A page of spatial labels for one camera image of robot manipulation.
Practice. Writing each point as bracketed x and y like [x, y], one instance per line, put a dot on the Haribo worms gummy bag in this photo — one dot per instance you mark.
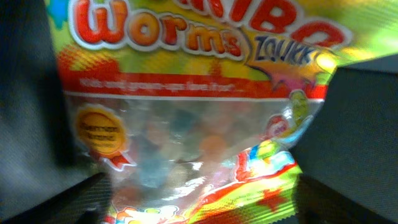
[193, 106]

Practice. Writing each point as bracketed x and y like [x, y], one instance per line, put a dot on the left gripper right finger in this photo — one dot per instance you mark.
[316, 203]

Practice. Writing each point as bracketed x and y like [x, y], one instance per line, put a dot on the dark green open box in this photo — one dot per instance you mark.
[350, 145]

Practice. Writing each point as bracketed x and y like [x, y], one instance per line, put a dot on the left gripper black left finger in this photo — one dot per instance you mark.
[84, 203]

